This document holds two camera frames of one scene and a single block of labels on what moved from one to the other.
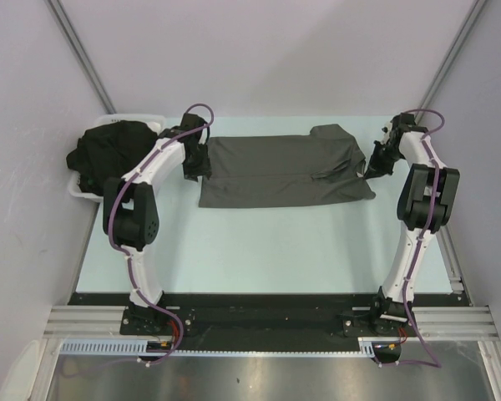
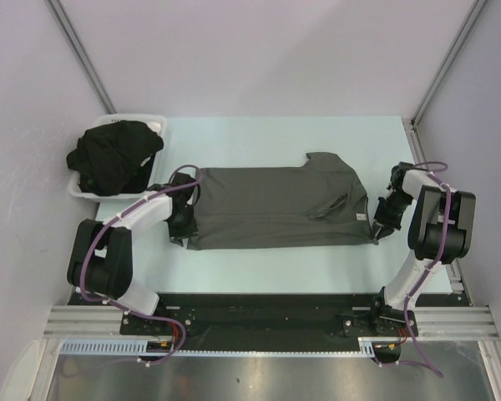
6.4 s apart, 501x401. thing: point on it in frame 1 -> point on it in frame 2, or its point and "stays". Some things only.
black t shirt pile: [108, 150] stays
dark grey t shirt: [324, 167] -> [317, 204]
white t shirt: [154, 126] -> [145, 143]
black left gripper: [204, 169] -> [189, 230]
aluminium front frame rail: [106, 322] stays
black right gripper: [376, 169] -> [381, 218]
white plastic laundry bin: [73, 184] stays
